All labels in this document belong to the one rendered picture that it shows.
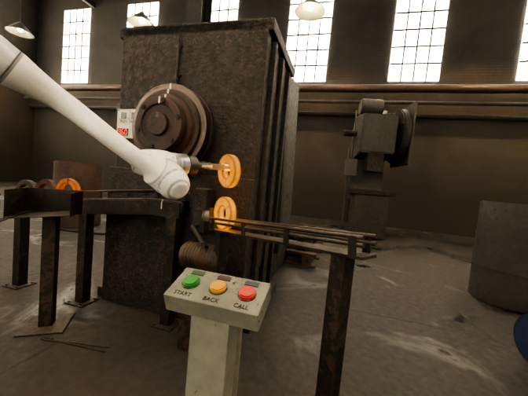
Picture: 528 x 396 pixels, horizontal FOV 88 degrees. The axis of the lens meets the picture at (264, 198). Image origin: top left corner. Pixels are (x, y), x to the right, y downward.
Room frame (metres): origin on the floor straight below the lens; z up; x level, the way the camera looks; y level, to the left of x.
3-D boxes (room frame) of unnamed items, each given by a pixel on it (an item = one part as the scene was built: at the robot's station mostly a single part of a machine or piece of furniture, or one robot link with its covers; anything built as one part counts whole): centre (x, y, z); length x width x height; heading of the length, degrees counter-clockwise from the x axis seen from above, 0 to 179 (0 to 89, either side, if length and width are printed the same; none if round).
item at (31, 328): (1.39, 1.11, 0.36); 0.26 x 0.20 x 0.72; 110
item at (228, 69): (1.95, 0.44, 0.88); 1.08 x 0.73 x 1.76; 75
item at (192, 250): (1.32, 0.27, 0.27); 0.22 x 0.13 x 0.53; 75
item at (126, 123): (1.73, 0.85, 1.15); 0.26 x 0.02 x 0.18; 75
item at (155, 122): (1.44, 0.58, 1.11); 0.28 x 0.06 x 0.28; 75
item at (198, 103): (1.54, 0.55, 1.11); 0.47 x 0.06 x 0.47; 75
